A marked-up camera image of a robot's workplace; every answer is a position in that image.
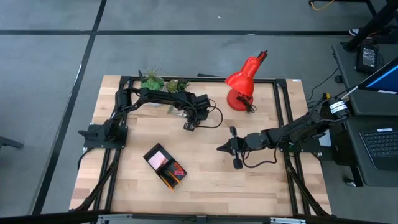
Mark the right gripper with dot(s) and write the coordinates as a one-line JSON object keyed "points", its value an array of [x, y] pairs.
{"points": [[239, 144]]}

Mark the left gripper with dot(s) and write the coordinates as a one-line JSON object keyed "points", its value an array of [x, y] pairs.
{"points": [[200, 109]]}

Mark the orange eraser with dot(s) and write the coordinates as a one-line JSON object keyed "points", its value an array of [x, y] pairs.
{"points": [[181, 165]]}

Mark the pink sticky note pad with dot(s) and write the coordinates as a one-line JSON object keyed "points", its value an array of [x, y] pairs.
{"points": [[158, 160]]}

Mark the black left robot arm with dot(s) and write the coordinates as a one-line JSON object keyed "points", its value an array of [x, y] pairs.
{"points": [[164, 98]]}

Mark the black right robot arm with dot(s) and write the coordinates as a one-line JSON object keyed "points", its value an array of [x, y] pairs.
{"points": [[292, 132]]}

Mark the black mesh desk organizer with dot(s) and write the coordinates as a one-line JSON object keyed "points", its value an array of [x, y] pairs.
{"points": [[152, 171]]}

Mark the trailing succulent in dark pot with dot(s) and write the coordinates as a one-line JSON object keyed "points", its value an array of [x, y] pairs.
{"points": [[177, 85]]}

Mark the red desk lamp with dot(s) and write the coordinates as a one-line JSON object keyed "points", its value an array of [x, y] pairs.
{"points": [[241, 82]]}

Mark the succulent in white patterned pot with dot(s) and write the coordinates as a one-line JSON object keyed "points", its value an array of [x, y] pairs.
{"points": [[152, 84]]}

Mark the yellow plug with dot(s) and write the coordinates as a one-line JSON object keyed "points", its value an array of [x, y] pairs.
{"points": [[326, 95]]}

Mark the dark grey side desk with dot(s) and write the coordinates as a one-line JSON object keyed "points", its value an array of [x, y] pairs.
{"points": [[354, 161], [345, 81]]}

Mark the black laptop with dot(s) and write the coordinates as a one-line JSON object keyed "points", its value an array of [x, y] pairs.
{"points": [[379, 146]]}

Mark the black power brick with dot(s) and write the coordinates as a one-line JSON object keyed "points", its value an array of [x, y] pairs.
{"points": [[368, 57]]}

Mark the person's shoe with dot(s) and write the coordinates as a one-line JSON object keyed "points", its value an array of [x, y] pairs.
{"points": [[354, 31]]}

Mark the computer monitor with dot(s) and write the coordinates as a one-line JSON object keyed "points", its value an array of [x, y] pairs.
{"points": [[385, 79]]}

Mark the black desk leg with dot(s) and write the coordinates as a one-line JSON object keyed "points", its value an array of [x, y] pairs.
{"points": [[370, 28]]}

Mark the grey chair base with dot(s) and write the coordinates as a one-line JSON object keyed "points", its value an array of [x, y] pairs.
{"points": [[11, 142]]}

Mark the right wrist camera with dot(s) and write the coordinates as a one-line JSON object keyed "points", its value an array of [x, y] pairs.
{"points": [[238, 163]]}

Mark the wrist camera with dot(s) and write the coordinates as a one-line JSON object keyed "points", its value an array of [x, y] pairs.
{"points": [[238, 163], [189, 126]]}

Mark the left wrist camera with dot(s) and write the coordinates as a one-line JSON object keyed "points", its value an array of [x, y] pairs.
{"points": [[189, 126]]}

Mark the black aluminium table frame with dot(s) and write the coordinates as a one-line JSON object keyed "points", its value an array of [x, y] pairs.
{"points": [[217, 79]]}

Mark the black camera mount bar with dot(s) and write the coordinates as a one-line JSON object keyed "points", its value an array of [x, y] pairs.
{"points": [[62, 217]]}

